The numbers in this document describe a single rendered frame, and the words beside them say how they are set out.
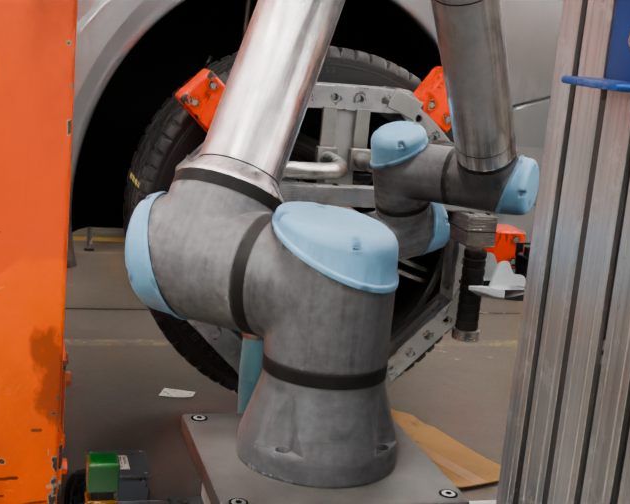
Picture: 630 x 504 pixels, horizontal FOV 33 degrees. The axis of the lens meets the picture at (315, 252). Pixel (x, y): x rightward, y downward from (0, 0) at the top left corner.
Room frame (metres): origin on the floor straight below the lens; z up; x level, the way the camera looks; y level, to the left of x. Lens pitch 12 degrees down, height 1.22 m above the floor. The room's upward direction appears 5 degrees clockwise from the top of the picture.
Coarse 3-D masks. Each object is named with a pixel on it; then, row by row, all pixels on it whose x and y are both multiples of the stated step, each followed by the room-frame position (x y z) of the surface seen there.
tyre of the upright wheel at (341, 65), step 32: (224, 64) 1.93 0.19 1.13; (352, 64) 1.87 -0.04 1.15; (384, 64) 1.89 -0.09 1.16; (160, 128) 1.85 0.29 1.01; (192, 128) 1.80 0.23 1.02; (160, 160) 1.78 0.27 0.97; (128, 192) 1.92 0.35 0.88; (128, 224) 1.87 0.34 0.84; (160, 320) 1.79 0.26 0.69; (192, 352) 1.80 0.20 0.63; (224, 384) 1.83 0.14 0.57
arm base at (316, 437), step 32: (256, 384) 0.95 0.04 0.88; (288, 384) 0.90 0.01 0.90; (320, 384) 0.89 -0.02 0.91; (352, 384) 0.89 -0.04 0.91; (384, 384) 0.93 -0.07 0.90; (256, 416) 0.91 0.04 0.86; (288, 416) 0.90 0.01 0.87; (320, 416) 0.88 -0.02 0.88; (352, 416) 0.89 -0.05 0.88; (384, 416) 0.92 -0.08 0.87; (256, 448) 0.90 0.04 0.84; (288, 448) 0.89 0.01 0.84; (320, 448) 0.88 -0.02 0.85; (352, 448) 0.88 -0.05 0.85; (384, 448) 0.92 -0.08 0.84; (288, 480) 0.87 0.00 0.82; (320, 480) 0.87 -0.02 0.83; (352, 480) 0.88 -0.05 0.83
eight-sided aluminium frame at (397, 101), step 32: (320, 96) 1.77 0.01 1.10; (352, 96) 1.79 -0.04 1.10; (384, 96) 1.80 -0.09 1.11; (192, 160) 1.71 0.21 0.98; (448, 256) 1.89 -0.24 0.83; (448, 288) 1.88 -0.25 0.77; (192, 320) 1.72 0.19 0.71; (416, 320) 1.88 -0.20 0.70; (448, 320) 1.85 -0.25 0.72; (224, 352) 1.74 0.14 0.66; (416, 352) 1.83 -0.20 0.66
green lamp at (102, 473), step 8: (88, 456) 1.25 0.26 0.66; (96, 456) 1.25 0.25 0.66; (104, 456) 1.25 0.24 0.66; (112, 456) 1.26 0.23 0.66; (88, 464) 1.23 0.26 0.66; (96, 464) 1.23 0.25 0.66; (104, 464) 1.23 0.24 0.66; (112, 464) 1.23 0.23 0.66; (88, 472) 1.23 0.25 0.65; (96, 472) 1.23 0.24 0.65; (104, 472) 1.23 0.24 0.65; (112, 472) 1.23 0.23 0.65; (88, 480) 1.23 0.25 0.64; (96, 480) 1.23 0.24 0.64; (104, 480) 1.23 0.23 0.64; (112, 480) 1.23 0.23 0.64; (88, 488) 1.23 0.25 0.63; (96, 488) 1.23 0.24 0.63; (104, 488) 1.23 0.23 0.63; (112, 488) 1.23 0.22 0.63
